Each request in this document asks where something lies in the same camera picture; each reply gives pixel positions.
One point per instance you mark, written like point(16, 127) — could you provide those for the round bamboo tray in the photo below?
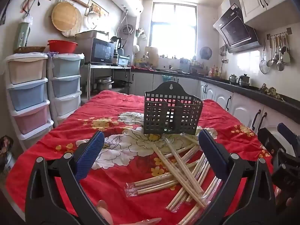
point(64, 16)

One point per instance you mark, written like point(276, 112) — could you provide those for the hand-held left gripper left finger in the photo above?
point(91, 155)

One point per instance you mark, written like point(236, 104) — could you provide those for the white upper cabinets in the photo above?
point(255, 0)

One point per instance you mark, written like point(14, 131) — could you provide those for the round woven mat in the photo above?
point(78, 29)

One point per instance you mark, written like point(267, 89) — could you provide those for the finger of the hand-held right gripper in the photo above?
point(269, 141)
point(289, 136)

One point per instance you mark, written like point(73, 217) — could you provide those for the red floral blanket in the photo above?
point(121, 103)

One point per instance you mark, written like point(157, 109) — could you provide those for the hanging steel spatula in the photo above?
point(286, 56)

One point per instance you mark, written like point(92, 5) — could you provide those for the brown wicker basket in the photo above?
point(29, 50)

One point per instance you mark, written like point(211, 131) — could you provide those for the black microwave oven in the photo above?
point(102, 51)

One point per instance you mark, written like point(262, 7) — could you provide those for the green hanging bag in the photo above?
point(22, 35)

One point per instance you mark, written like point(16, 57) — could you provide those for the pile of wooden chopsticks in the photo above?
point(185, 177)

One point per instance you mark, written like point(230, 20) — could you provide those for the black kitchen countertop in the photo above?
point(253, 92)

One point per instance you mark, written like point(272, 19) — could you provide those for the metal shelf rack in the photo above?
point(105, 66)

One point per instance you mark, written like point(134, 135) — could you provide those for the small fruit wall poster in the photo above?
point(98, 8)

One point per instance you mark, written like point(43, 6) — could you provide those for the grey-blue plastic drawer tower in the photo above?
point(65, 84)

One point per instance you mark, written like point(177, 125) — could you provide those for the condiment bottles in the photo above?
point(214, 71)

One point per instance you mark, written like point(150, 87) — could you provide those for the wooden cutting board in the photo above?
point(151, 56)

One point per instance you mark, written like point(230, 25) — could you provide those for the kitchen window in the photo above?
point(173, 28)

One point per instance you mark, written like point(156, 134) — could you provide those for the stacked steel pots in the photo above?
point(104, 83)

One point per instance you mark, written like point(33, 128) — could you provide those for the black plastic utensil basket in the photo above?
point(159, 119)

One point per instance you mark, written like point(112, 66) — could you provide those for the grey storage box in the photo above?
point(91, 35)

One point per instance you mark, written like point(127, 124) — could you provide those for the red plastic basin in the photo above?
point(62, 46)

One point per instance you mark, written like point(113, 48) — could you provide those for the black range hood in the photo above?
point(236, 31)

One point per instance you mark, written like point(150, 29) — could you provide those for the utensil hanging rail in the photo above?
point(279, 34)

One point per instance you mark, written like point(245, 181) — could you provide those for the small round wall fan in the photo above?
point(205, 52)

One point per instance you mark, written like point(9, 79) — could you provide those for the white lower cabinets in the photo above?
point(239, 107)

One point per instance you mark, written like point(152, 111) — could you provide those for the white cabinets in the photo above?
point(239, 107)
point(255, 0)

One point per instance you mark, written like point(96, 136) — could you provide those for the blue-grey plastic box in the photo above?
point(123, 60)

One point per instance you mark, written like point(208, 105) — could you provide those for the teal hanging bag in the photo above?
point(166, 79)

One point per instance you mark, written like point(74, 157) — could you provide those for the person's right hand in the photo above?
point(289, 205)

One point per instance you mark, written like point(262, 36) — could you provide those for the plastic drawer towers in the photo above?
point(28, 91)

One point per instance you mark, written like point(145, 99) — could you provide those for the large steel kettle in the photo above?
point(244, 79)

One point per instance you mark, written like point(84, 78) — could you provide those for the white hanging dish cover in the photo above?
point(91, 20)

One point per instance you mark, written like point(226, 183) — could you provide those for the person's left hand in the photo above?
point(105, 213)

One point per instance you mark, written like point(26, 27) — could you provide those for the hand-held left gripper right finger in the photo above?
point(212, 154)

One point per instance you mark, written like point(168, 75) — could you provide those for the hanging steel ladle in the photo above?
point(270, 62)

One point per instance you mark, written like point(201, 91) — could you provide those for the black blender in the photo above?
point(116, 51)

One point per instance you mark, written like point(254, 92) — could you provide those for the dried plants bunch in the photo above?
point(271, 91)

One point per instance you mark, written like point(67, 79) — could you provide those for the small steel kettle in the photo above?
point(233, 78)

